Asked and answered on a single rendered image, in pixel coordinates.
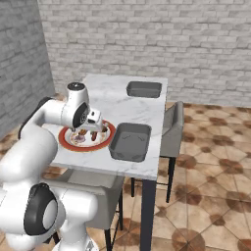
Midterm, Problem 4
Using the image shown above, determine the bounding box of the grey chair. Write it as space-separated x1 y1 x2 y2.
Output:
41 168 126 251
130 100 185 204

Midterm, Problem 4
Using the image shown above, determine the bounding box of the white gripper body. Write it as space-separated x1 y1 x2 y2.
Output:
75 119 105 134

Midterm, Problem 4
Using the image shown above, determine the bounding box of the large grey tupperware container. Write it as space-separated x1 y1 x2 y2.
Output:
108 122 153 164

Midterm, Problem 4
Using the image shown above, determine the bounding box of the white marble table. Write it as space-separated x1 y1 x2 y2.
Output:
41 73 169 251

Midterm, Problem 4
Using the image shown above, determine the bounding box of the small grey tupperware container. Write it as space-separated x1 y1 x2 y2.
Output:
125 80 164 99

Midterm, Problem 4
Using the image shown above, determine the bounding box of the pink purple vegetable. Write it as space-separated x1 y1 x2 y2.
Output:
74 134 87 144

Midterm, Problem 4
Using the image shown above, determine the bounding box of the red rimmed large plate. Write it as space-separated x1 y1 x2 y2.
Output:
58 120 118 153

